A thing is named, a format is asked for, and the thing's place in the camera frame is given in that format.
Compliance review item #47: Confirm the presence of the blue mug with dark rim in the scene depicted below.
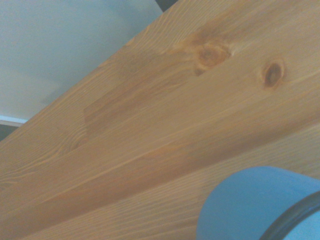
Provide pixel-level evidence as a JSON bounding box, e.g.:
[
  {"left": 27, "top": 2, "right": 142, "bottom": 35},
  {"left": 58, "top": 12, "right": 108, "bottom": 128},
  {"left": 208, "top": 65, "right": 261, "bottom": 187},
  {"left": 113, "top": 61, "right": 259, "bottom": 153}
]
[{"left": 196, "top": 166, "right": 320, "bottom": 240}]

